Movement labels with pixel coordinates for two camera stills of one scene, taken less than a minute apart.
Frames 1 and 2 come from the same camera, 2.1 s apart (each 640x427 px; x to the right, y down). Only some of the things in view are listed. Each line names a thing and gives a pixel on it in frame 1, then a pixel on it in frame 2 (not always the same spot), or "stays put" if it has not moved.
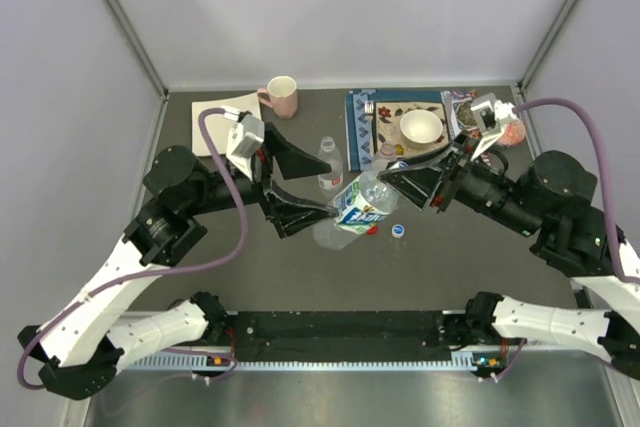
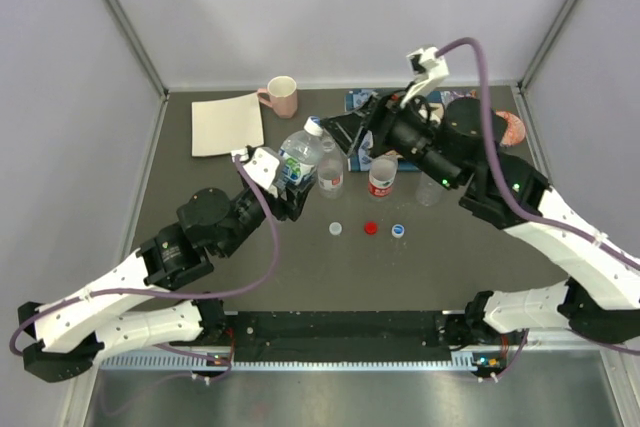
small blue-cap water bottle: (365, 203) to (300, 157)
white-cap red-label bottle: (333, 181) stays put
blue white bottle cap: (397, 231) stays put
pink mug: (282, 95) stays put
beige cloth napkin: (218, 123) stays put
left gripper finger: (287, 216) to (301, 190)
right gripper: (417, 181) to (346, 128)
